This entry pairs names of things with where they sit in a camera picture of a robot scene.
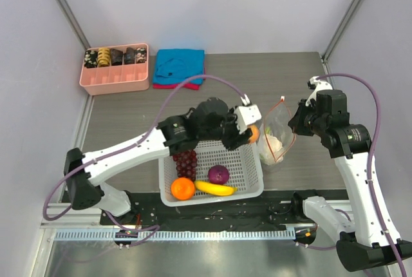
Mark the magenta folded cloth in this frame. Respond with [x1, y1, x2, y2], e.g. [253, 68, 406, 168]
[153, 68, 205, 90]

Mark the blue folded cloth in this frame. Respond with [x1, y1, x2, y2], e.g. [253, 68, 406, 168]
[153, 49, 205, 86]

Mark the peach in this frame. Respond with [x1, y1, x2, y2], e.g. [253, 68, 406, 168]
[248, 124, 260, 144]

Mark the black pink floral sock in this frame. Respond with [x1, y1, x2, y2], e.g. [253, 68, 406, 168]
[135, 46, 147, 64]

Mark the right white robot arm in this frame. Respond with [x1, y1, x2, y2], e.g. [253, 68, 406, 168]
[288, 88, 411, 272]

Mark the pink organizer box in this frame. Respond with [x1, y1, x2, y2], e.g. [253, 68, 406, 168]
[79, 43, 149, 96]

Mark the black floral rolled sock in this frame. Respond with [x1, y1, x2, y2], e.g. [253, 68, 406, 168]
[83, 50, 98, 68]

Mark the yellow banana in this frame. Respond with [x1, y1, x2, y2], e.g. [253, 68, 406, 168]
[194, 180, 237, 196]

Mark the white cauliflower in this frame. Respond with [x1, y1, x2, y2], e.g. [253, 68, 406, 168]
[260, 135, 284, 166]

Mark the white slotted cable duct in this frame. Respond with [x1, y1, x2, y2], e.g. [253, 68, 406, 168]
[54, 227, 295, 242]

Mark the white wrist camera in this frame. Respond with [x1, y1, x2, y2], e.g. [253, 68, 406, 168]
[305, 77, 333, 107]
[234, 94, 262, 134]

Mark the orange fruit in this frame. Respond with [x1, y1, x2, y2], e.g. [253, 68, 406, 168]
[171, 177, 196, 200]

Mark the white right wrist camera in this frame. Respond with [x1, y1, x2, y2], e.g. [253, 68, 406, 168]
[305, 77, 333, 107]

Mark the dark brown rolled sock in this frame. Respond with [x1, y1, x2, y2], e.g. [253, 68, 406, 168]
[110, 48, 124, 66]

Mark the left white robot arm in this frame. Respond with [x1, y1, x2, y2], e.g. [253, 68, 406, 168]
[64, 98, 261, 225]

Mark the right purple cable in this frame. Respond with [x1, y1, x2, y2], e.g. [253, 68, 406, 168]
[295, 73, 408, 277]

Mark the black patterned rolled sock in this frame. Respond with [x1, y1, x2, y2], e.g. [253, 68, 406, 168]
[124, 47, 136, 64]

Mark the clear orange zip bag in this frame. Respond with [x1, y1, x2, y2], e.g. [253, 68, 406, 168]
[257, 95, 295, 166]

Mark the purple onion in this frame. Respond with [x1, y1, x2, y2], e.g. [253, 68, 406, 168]
[208, 165, 230, 185]

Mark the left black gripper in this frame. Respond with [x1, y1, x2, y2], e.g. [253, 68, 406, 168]
[200, 107, 253, 151]

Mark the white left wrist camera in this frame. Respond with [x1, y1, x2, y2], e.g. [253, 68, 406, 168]
[234, 94, 262, 134]

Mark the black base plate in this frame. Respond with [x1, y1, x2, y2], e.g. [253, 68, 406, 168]
[117, 190, 348, 232]

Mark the purple grape bunch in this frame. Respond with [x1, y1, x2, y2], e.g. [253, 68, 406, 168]
[173, 150, 198, 182]

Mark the yellow striped rolled sock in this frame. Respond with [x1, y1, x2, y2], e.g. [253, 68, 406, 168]
[97, 47, 111, 68]

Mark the white plastic basket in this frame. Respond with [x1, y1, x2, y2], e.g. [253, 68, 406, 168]
[158, 141, 264, 207]

